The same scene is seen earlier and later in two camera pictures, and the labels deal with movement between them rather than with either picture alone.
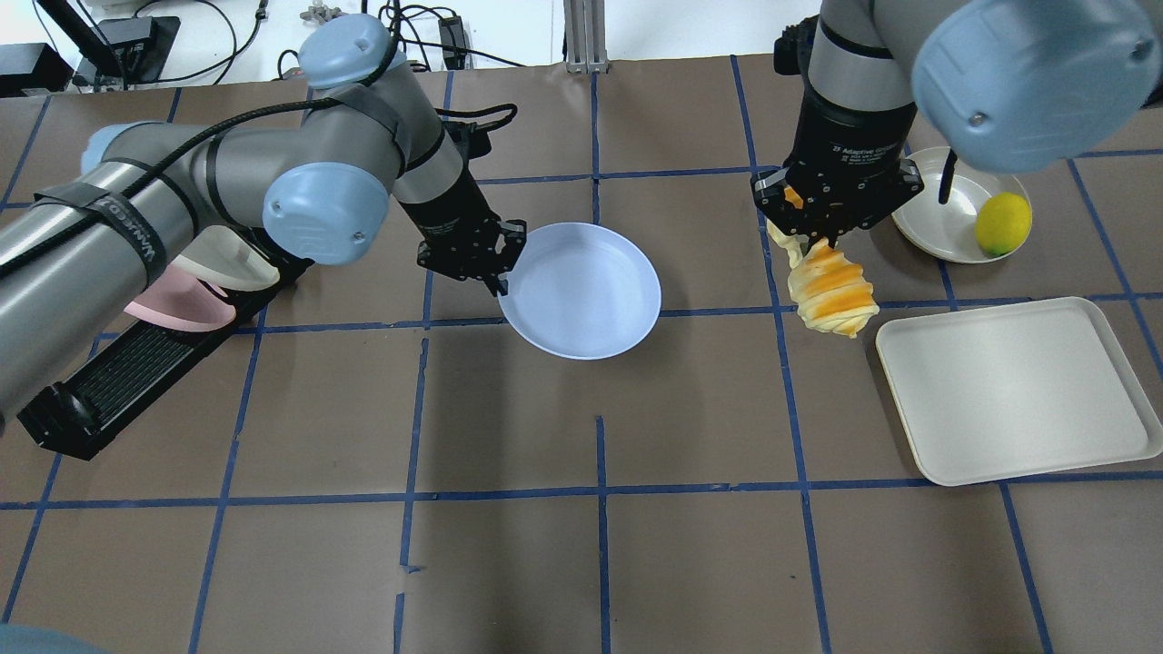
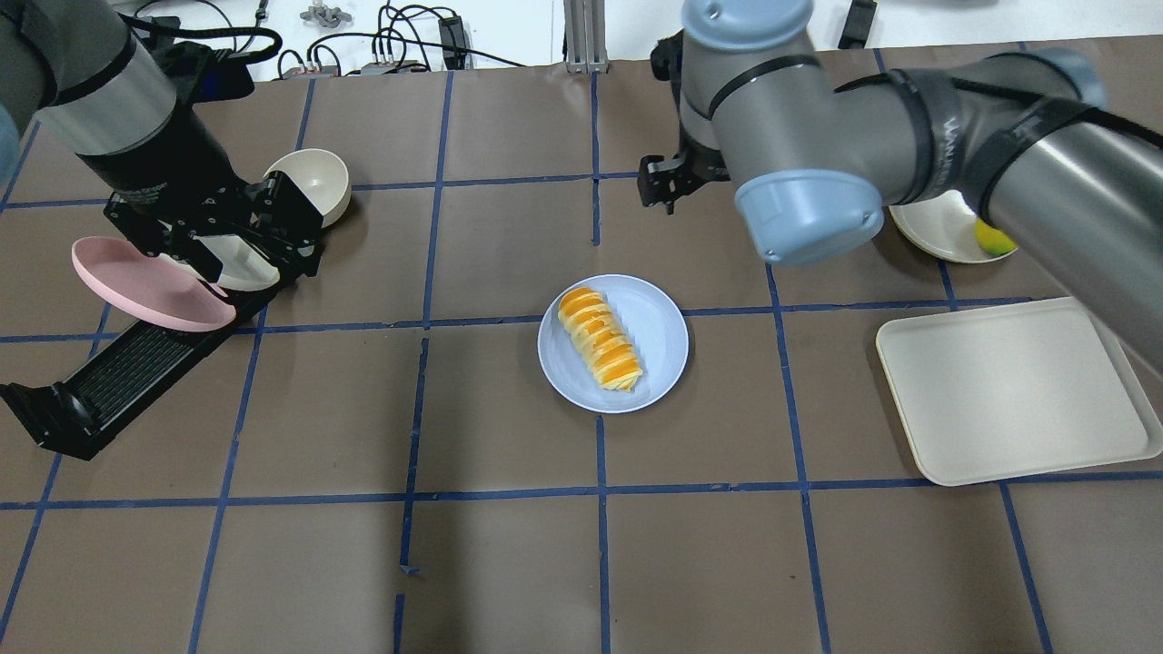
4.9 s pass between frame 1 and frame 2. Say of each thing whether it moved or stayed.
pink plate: stayed
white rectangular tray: stayed
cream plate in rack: stayed
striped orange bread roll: moved
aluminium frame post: stayed
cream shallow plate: stayed
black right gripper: moved
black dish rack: stayed
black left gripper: moved
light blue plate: moved
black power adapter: stayed
